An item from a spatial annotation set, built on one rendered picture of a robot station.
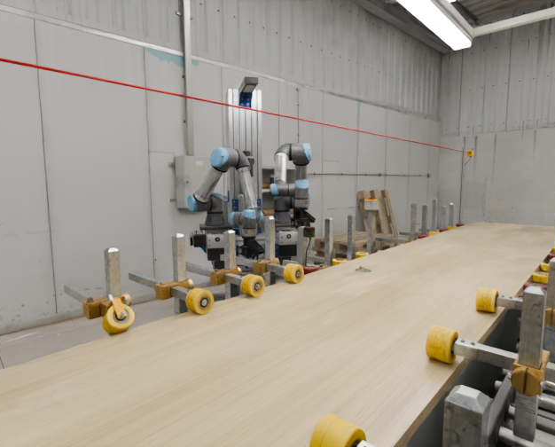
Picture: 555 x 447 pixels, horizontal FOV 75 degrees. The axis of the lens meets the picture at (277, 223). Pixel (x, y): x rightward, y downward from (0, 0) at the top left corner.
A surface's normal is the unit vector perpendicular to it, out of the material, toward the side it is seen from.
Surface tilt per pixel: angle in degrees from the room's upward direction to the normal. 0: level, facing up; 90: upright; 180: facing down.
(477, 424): 90
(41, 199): 90
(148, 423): 0
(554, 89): 90
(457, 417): 90
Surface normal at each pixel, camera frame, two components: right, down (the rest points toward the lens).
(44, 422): 0.00, -0.99
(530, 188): -0.73, 0.08
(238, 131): 0.23, 0.11
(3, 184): 0.69, 0.07
